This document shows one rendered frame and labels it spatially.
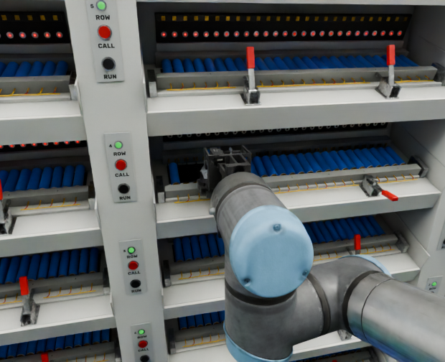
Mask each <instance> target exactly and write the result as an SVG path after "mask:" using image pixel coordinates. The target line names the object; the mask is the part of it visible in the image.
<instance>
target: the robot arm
mask: <svg viewBox="0 0 445 362"><path fill-rule="evenodd" d="M245 151H246V152H247V153H245ZM245 156H247V159H246V158H245ZM197 189H198V190H199V191H200V192H201V194H205V193H206V198H209V199H210V206H211V208H210V209H209V214H210V215H214V217H215V220H216V224H217V225H216V226H217V235H218V238H222V240H223V243H224V247H225V320H224V323H223V327H224V331H225V340H226V345H227V347H228V350H229V352H230V354H231V356H232V357H233V358H234V359H235V360H236V361H237V362H288V361H289V359H290V357H291V356H292V354H293V346H294V345H297V344H300V343H303V342H306V341H308V340H311V339H314V338H318V337H320V336H322V335H326V334H328V333H332V332H334V331H337V330H346V331H347V332H348V333H350V334H352V335H353V336H355V337H356V338H359V339H360V340H361V341H363V342H366V343H369V344H371V345H373V346H375V347H376V348H377V349H379V350H381V351H382V352H384V353H386V354H387V355H389V356H390V357H392V358H394V359H395V360H397V361H398V362H445V297H443V296H441V295H438V294H435V293H433V292H430V291H427V290H424V289H421V288H419V287H415V286H413V285H411V284H407V283H405V282H402V281H399V280H397V279H394V278H393V277H392V276H391V274H390V272H389V271H388V270H387V269H386V268H385V266H384V265H383V264H381V263H380V262H379V261H378V260H377V259H374V258H373V257H371V256H367V255H363V254H358V255H348V256H343V257H340V258H339V259H337V260H334V261H329V262H326V263H323V264H318V265H315V266H312V264H313V258H314V250H313V246H312V241H311V239H310V237H309V235H308V233H307V232H306V229H305V227H304V225H303V224H302V222H301V221H300V220H299V219H298V218H297V217H296V216H295V215H294V214H293V213H292V212H291V211H289V210H288V208H287V207H286V206H285V205H284V204H283V203H282V202H281V201H280V200H279V198H278V197H277V196H276V195H275V193H274V191H272V189H271V188H270V187H269V186H268V185H267V184H266V182H265V181H264V180H263V179H262V178H260V177H259V176H258V175H255V174H253V173H251V152H250V151H249V150H248V149H247V148H246V147H245V146H244V145H242V153H240V150H234V151H233V149H232V148H231V147H230V148H229V150H221V149H220V148H219V147H217V148H210V153H209V152H208V151H207V149H206V147H204V166H203V167H202V169H201V170H200V178H199V179H197Z"/></svg>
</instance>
